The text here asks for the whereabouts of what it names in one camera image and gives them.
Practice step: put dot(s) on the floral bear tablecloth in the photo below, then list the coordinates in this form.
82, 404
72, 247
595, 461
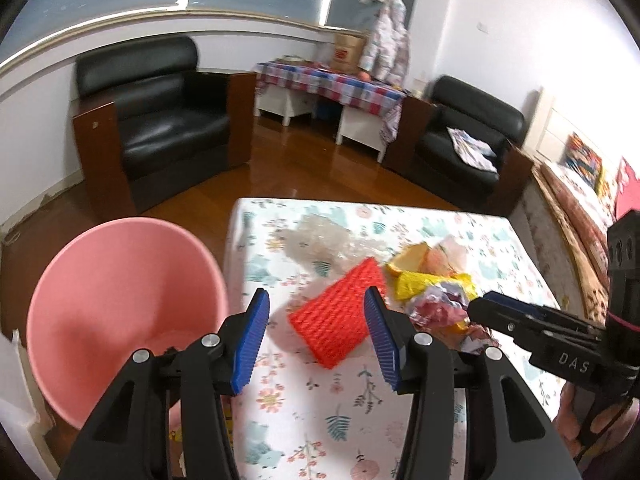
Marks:
365, 355

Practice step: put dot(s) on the brown paper bag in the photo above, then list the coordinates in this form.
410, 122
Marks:
347, 53

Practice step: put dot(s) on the red foam fruit net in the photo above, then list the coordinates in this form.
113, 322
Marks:
332, 324

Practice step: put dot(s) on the pink translucent plastic bag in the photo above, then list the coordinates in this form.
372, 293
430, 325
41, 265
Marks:
446, 258

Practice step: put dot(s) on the pink plastic trash bin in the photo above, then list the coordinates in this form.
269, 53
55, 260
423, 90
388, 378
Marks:
124, 285

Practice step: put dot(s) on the colourful pillow on bed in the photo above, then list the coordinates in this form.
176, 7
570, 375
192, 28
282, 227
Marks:
579, 157

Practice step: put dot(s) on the plaid checkered tablecloth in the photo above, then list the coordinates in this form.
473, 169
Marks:
373, 98

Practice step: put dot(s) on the hanging floral padded jacket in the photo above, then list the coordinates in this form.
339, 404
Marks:
386, 54

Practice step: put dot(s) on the folded cloth on armchair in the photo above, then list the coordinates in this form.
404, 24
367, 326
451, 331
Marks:
474, 153

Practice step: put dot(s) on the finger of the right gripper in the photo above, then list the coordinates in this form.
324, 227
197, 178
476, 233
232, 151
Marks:
515, 306
530, 332

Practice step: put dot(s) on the white wooden headboard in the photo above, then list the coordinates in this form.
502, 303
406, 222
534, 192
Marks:
549, 130

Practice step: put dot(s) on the white low desk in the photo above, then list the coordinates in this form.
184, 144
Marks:
350, 124

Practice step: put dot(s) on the black leather armchair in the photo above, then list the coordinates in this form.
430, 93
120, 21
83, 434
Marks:
423, 152
149, 124

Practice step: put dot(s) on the clear crumpled plastic wrap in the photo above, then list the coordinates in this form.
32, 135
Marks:
323, 246

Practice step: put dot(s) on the orange fruit on desk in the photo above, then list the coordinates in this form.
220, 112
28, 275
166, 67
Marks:
364, 76

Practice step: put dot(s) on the orange peel piece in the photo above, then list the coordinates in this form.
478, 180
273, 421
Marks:
411, 259

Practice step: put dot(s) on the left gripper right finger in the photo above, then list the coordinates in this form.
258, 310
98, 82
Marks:
508, 433

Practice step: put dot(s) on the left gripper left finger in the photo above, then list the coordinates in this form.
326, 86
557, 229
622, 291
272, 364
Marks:
126, 435

